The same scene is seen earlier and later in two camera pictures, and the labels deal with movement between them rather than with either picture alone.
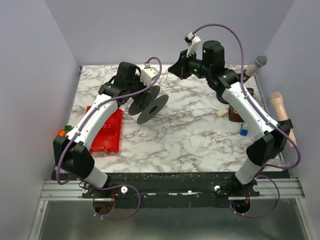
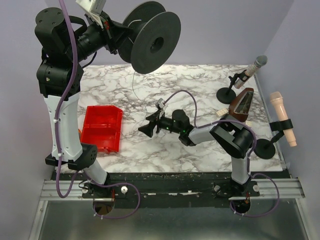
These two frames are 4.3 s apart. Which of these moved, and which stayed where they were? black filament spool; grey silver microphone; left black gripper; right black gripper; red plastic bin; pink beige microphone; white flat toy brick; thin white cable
Moved: thin white cable; black filament spool; left black gripper; right black gripper
Stayed: red plastic bin; white flat toy brick; pink beige microphone; grey silver microphone
